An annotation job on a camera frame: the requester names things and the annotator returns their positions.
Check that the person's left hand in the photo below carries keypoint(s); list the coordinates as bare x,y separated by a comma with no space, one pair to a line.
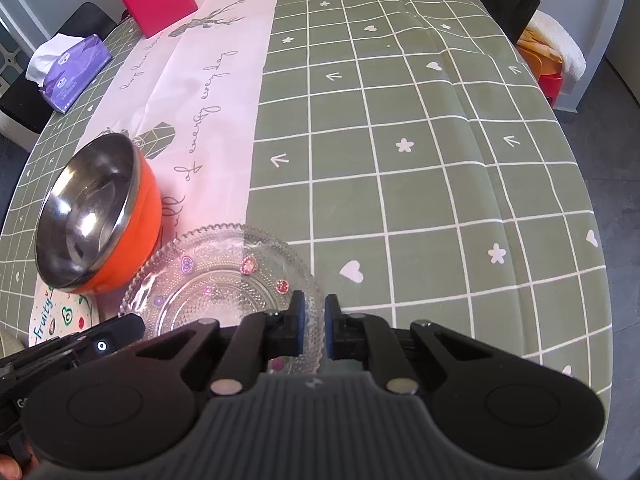
9,470

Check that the white printed table runner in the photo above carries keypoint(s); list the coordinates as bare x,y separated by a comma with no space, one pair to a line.
215,85

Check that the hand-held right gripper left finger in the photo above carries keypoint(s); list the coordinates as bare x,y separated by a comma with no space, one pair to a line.
298,320

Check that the white towel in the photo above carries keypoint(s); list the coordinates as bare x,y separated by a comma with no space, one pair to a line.
562,45

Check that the red container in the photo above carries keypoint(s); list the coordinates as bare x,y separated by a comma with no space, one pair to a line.
551,90

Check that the clear patterned glass plate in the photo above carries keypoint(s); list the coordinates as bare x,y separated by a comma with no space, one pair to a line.
215,280

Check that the white fruit-print plate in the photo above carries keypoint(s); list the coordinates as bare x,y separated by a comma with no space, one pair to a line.
60,317

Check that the purple tissue pack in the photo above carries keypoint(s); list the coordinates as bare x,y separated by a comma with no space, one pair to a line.
75,72

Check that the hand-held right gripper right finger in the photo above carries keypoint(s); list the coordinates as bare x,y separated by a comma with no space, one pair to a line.
331,325

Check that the orange steel-lined bowl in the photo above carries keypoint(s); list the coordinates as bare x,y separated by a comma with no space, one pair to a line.
145,220

